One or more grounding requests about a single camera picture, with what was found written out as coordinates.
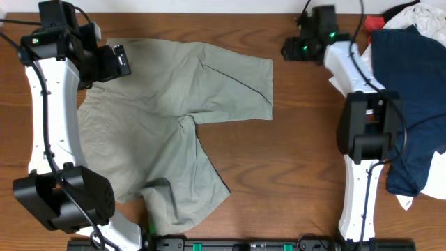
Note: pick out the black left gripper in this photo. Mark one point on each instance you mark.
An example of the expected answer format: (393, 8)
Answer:
(118, 61)

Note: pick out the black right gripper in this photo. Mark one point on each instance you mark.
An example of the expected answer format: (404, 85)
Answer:
(289, 49)

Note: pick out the khaki green shorts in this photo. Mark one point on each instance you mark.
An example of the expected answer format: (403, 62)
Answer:
(139, 131)

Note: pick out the navy blue garment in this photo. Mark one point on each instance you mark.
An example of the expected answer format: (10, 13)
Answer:
(413, 65)

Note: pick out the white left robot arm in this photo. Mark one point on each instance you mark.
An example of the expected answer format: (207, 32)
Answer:
(62, 58)

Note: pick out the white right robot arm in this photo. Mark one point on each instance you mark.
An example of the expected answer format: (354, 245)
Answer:
(369, 121)

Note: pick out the red garment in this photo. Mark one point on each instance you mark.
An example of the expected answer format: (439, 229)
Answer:
(372, 23)

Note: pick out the black garment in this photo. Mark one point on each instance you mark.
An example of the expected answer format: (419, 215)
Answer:
(390, 13)

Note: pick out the white garment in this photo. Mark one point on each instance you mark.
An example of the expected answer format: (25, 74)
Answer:
(430, 22)

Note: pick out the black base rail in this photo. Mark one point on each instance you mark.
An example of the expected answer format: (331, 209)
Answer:
(304, 244)

